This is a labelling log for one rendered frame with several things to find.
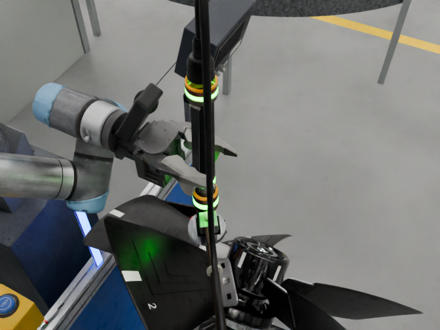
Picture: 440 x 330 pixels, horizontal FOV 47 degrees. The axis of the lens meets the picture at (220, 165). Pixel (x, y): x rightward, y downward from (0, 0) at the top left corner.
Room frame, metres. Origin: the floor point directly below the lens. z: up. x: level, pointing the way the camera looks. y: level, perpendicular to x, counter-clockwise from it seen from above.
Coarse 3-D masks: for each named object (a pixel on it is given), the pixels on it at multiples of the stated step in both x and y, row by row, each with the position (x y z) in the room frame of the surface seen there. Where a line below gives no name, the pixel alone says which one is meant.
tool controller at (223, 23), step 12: (216, 0) 1.33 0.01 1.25; (228, 0) 1.34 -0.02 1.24; (240, 0) 1.35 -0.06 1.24; (252, 0) 1.36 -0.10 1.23; (216, 12) 1.27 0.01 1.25; (228, 12) 1.28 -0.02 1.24; (240, 12) 1.29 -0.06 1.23; (192, 24) 1.20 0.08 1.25; (216, 24) 1.22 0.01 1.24; (228, 24) 1.23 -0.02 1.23; (240, 24) 1.28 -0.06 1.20; (192, 36) 1.17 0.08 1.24; (216, 36) 1.18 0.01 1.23; (228, 36) 1.20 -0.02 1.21; (240, 36) 1.33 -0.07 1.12; (180, 48) 1.19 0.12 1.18; (216, 48) 1.14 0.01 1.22; (228, 48) 1.24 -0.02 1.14; (180, 60) 1.20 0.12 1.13; (216, 60) 1.17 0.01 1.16; (180, 72) 1.20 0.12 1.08; (216, 72) 1.19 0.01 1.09
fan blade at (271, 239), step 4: (252, 236) 0.70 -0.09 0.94; (256, 236) 0.69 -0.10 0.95; (260, 236) 0.69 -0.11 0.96; (264, 236) 0.68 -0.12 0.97; (268, 236) 0.67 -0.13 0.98; (272, 236) 0.67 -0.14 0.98; (276, 236) 0.67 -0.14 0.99; (280, 236) 0.66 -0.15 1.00; (284, 236) 0.66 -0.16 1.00; (288, 236) 0.67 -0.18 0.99; (228, 240) 0.69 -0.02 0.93; (232, 240) 0.69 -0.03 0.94; (260, 240) 0.64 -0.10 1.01; (264, 240) 0.64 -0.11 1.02; (268, 240) 0.64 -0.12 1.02; (272, 240) 0.63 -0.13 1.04; (276, 240) 0.62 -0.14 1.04; (280, 240) 0.63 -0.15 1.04; (268, 244) 0.60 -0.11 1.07; (272, 244) 0.60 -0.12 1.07
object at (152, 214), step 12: (132, 204) 0.66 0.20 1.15; (144, 204) 0.66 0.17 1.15; (156, 204) 0.66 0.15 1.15; (168, 204) 0.66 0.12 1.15; (108, 216) 0.61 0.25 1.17; (132, 216) 0.61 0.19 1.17; (144, 216) 0.61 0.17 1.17; (156, 216) 0.61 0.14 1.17; (168, 216) 0.61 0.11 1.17; (180, 216) 0.61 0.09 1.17; (96, 228) 0.57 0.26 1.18; (156, 228) 0.57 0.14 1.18; (168, 228) 0.57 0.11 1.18; (180, 228) 0.57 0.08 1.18; (84, 240) 0.54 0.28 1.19; (96, 240) 0.54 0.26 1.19; (108, 240) 0.54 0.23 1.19; (108, 252) 0.51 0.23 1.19
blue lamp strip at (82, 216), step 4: (80, 212) 0.66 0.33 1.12; (80, 216) 0.65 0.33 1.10; (84, 216) 0.67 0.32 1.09; (80, 220) 0.65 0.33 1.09; (84, 220) 0.66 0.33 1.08; (84, 224) 0.66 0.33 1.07; (88, 224) 0.67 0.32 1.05; (84, 228) 0.65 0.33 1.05; (88, 228) 0.66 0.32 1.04; (84, 232) 0.65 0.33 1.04; (92, 248) 0.65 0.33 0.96; (92, 252) 0.65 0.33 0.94; (96, 252) 0.66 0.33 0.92; (96, 256) 0.66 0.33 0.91; (100, 256) 0.67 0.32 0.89; (96, 260) 0.65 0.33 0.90; (100, 260) 0.66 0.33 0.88
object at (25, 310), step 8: (0, 288) 0.49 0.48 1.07; (8, 288) 0.49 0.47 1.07; (0, 296) 0.47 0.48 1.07; (16, 296) 0.47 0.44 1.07; (16, 304) 0.45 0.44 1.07; (24, 304) 0.45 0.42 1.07; (32, 304) 0.45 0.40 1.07; (16, 312) 0.43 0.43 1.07; (24, 312) 0.43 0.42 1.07; (32, 312) 0.44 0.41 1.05; (40, 312) 0.45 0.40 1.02; (0, 320) 0.41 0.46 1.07; (8, 320) 0.41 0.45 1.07; (16, 320) 0.41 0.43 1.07; (24, 320) 0.42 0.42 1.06; (32, 320) 0.43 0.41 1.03; (40, 320) 0.44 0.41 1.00; (0, 328) 0.40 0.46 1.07; (8, 328) 0.40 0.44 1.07; (16, 328) 0.40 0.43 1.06; (24, 328) 0.41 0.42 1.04; (32, 328) 0.42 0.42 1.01
